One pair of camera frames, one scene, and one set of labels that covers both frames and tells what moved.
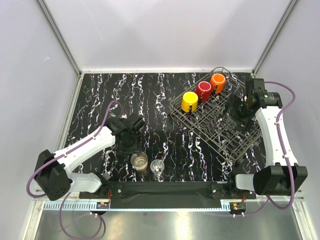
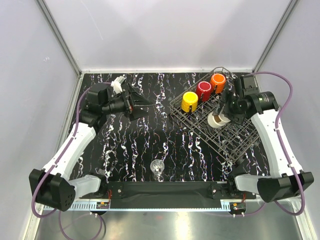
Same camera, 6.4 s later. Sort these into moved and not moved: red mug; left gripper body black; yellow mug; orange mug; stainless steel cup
Moved: stainless steel cup; left gripper body black
Not moved: orange mug; yellow mug; red mug
